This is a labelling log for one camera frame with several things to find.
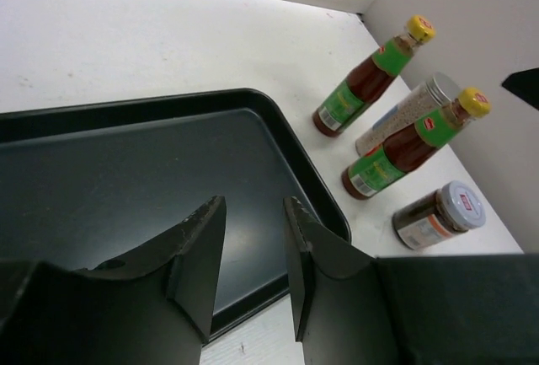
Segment black right gripper tip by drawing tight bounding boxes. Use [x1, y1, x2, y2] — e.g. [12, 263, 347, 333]
[501, 67, 539, 110]

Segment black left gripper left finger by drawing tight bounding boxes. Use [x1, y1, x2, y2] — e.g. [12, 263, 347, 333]
[1, 196, 227, 364]

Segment sesame jar silver lid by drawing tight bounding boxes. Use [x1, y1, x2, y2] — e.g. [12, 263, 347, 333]
[355, 72, 462, 157]

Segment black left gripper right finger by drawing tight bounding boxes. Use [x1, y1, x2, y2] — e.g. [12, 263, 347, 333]
[283, 197, 400, 364]

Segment sauce bottle yellow cap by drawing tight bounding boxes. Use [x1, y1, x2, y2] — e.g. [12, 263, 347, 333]
[312, 14, 436, 137]
[341, 88, 491, 200]

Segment dark jar white lid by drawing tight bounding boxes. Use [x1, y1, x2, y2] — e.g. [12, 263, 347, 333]
[392, 180, 486, 250]

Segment black rectangular tray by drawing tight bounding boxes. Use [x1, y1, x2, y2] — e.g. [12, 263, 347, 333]
[1, 89, 351, 338]

